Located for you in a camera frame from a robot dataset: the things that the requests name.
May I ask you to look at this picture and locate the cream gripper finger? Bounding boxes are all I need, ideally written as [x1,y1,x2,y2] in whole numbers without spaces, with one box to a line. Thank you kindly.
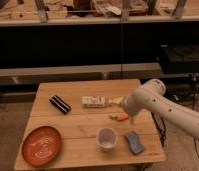
[109,97,123,106]

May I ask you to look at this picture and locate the orange ceramic bowl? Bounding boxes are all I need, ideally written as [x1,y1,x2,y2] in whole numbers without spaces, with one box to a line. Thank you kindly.
[22,126,62,167]

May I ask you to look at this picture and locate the metal shelf rack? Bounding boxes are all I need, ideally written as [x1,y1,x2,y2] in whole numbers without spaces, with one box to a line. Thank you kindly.
[0,0,199,84]

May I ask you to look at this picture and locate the black box on shelf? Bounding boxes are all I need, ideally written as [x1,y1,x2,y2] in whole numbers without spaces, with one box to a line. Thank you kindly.
[158,45,199,74]

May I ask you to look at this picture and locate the black rectangular box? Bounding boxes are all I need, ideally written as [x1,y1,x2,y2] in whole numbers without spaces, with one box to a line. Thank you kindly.
[49,95,71,114]

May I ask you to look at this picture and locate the blue grey sponge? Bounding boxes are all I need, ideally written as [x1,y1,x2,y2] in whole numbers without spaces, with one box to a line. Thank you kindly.
[124,131,145,155]

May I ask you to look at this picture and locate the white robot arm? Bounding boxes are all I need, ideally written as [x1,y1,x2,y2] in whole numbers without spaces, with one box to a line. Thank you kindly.
[114,79,199,141]

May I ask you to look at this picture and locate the orange toy carrot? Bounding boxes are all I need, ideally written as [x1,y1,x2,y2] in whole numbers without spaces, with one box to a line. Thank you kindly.
[109,113,129,121]

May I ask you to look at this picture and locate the black cable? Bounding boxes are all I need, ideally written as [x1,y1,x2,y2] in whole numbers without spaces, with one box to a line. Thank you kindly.
[152,113,167,148]

